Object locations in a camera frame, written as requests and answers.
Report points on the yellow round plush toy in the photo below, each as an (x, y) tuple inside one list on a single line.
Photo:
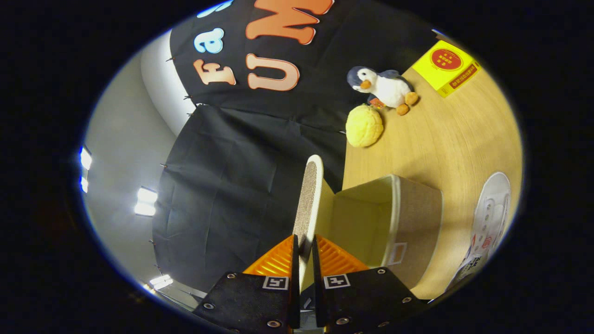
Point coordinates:
[(364, 126)]

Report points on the yellow book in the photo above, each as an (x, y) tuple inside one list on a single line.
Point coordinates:
[(445, 65)]

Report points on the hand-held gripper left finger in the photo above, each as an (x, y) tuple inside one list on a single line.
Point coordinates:
[(295, 301)]

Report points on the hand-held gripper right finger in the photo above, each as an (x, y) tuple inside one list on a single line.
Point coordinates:
[(318, 297)]

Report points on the beige fabric storage box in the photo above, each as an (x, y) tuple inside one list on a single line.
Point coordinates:
[(417, 222)]

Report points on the row of black cloth clips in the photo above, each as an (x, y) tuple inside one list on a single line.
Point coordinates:
[(187, 97)]

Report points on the penguin plush toy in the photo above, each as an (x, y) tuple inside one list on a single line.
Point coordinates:
[(390, 88)]

